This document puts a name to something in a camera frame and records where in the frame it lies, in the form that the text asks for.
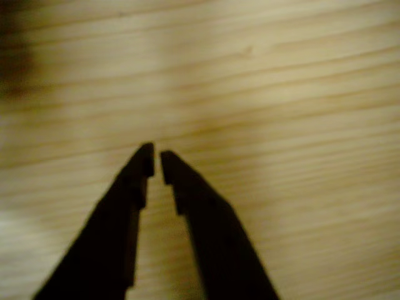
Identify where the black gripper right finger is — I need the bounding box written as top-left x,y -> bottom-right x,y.
160,149 -> 281,300

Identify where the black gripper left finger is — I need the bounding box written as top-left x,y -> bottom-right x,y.
32,142 -> 156,300

